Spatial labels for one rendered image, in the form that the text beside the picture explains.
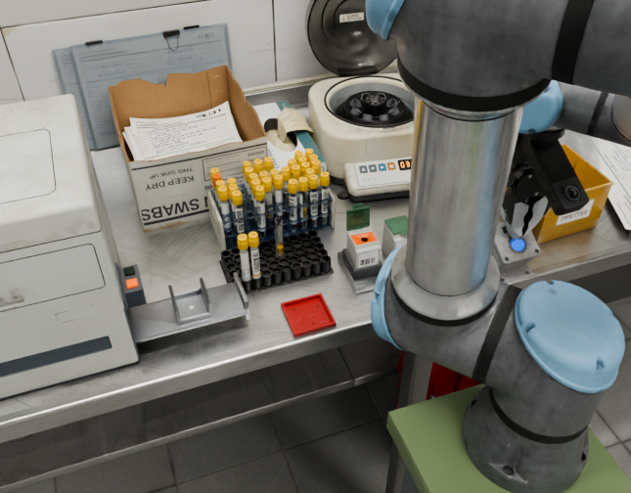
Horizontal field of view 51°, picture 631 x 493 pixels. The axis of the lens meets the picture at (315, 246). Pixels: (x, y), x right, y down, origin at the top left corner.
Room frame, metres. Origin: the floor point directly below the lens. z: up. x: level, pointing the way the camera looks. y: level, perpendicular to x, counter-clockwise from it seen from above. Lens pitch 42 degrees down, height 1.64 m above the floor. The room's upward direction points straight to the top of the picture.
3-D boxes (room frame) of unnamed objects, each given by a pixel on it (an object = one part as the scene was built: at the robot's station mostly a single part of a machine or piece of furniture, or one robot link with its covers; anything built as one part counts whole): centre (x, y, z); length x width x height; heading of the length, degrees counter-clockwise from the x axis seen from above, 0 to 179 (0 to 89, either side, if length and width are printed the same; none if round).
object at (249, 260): (0.80, 0.07, 0.93); 0.17 x 0.09 x 0.11; 109
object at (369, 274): (0.79, -0.08, 0.89); 0.09 x 0.05 x 0.04; 18
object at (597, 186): (0.94, -0.42, 0.92); 0.13 x 0.13 x 0.10; 22
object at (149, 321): (0.66, 0.21, 0.92); 0.21 x 0.07 x 0.05; 110
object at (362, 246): (0.79, -0.08, 0.92); 0.05 x 0.04 x 0.06; 18
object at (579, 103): (0.71, -0.28, 1.25); 0.11 x 0.11 x 0.08; 60
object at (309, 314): (0.69, 0.01, 0.88); 0.07 x 0.07 x 0.01; 20
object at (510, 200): (0.78, -0.30, 1.03); 0.05 x 0.02 x 0.09; 110
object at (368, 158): (1.13, -0.12, 0.94); 0.30 x 0.24 x 0.12; 11
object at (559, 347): (0.46, -0.26, 1.07); 0.13 x 0.12 x 0.14; 60
